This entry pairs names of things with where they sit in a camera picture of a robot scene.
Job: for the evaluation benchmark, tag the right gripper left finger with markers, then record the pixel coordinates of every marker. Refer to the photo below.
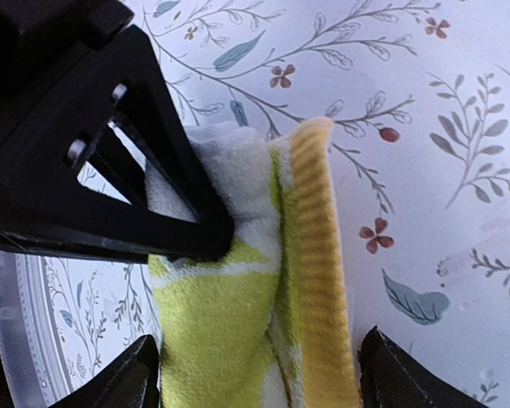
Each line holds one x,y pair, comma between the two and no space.
130,380

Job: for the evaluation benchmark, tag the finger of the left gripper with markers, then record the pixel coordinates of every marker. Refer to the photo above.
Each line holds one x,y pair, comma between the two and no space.
123,88
44,210

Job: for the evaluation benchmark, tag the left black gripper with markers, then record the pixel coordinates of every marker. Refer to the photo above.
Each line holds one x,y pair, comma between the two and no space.
43,44

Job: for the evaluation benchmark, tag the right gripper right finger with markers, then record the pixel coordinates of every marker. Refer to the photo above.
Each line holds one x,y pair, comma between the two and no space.
391,378

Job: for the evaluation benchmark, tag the green yellow patterned towel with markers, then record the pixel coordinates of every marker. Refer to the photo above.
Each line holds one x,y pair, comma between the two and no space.
266,325

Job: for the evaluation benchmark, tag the floral tablecloth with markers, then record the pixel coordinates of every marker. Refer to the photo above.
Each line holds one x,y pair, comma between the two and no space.
419,157

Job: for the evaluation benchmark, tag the front aluminium rail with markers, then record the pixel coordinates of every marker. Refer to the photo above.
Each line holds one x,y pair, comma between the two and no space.
30,350

